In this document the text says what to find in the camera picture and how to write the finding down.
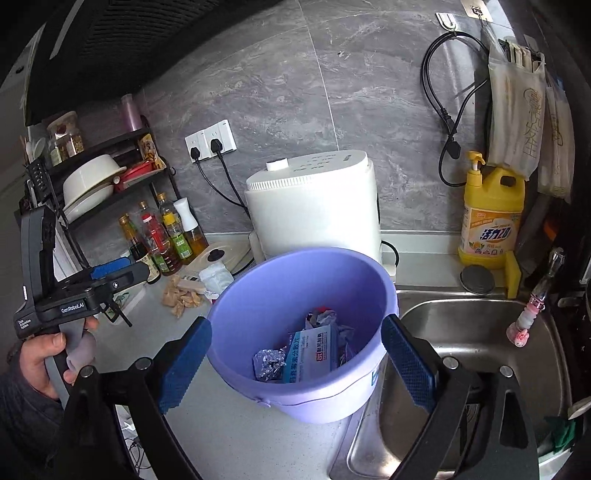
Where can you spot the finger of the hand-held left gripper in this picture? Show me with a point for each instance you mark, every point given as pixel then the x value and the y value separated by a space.
pixel 111 267
pixel 122 279

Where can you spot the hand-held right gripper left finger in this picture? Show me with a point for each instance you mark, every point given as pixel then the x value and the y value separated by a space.
pixel 184 364

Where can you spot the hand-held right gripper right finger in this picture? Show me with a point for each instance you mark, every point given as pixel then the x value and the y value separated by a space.
pixel 411 364

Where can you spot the blue white medicine box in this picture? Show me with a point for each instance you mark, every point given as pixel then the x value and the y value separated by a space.
pixel 314 353

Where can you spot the purple plastic bucket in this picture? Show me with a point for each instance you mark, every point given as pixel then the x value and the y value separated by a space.
pixel 258 300

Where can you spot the red silver foil wrapper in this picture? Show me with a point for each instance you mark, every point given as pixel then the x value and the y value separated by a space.
pixel 323 318

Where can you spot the person's left forearm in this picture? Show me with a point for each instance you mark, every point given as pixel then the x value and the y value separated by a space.
pixel 27 429

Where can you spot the person's left hand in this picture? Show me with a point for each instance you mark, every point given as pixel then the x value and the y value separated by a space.
pixel 34 360

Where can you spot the white drip tray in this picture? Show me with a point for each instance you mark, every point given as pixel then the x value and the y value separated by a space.
pixel 134 295

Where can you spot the dark soy sauce bottle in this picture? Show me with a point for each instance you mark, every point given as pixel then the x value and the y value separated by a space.
pixel 138 249

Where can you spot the red cap sauce bottle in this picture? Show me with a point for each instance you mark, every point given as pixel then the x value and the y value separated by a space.
pixel 159 244

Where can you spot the crumpled brown paper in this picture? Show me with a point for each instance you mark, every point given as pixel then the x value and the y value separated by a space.
pixel 182 297

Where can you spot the white plate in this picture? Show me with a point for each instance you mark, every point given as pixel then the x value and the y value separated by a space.
pixel 87 207

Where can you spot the green label oil bottle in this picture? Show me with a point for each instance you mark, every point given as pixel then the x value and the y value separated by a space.
pixel 180 242

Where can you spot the yellow cap glass bottle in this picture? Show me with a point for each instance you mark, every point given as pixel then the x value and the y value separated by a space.
pixel 164 203
pixel 144 207

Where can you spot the black metal dish rack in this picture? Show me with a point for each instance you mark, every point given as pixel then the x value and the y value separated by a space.
pixel 115 198

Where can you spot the stainless steel sink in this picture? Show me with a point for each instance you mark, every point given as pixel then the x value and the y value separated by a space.
pixel 471 323

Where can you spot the black cutlery holder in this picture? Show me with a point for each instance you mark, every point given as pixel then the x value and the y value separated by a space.
pixel 39 180

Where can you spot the white top oil sprayer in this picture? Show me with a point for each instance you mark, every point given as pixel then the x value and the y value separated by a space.
pixel 191 230

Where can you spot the crumpled white tissue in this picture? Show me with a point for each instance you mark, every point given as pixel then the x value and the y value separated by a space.
pixel 214 277

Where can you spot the red packet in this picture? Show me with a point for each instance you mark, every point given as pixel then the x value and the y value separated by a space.
pixel 134 175

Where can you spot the glass spice jar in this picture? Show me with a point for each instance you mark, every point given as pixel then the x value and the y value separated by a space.
pixel 56 154
pixel 76 144

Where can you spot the black sink plug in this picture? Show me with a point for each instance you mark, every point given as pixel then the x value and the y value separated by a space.
pixel 476 280

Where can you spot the tap with pink filter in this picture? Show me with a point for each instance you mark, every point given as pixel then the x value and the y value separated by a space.
pixel 524 323

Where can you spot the yellow snack packet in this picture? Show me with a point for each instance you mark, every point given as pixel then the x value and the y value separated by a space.
pixel 151 150

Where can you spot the yellow sponge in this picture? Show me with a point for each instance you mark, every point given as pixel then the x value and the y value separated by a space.
pixel 513 277

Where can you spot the clear container white lid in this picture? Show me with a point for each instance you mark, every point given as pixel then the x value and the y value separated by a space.
pixel 62 124

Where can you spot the pink plastic bottle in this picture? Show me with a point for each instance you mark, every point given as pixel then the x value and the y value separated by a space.
pixel 131 113

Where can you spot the green scrubbing cloth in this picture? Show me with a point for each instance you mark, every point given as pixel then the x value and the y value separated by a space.
pixel 563 429

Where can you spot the yellow detergent pump bottle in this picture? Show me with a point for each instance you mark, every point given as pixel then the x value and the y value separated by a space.
pixel 491 217

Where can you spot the white air fryer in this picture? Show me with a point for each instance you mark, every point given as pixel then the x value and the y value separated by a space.
pixel 314 207

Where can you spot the black range hood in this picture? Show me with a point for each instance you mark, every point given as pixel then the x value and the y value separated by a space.
pixel 138 41

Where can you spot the white chopstick bag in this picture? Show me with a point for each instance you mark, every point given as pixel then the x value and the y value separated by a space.
pixel 558 147

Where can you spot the beige chopstick bag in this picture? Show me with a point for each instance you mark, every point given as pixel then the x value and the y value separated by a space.
pixel 515 115

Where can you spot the white wall socket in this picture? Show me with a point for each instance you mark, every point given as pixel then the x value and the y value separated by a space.
pixel 224 134
pixel 194 141

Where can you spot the white wall hook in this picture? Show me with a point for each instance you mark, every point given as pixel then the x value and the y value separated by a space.
pixel 445 21

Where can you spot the clear adhesive wall hook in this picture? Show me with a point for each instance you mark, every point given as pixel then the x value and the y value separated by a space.
pixel 475 8

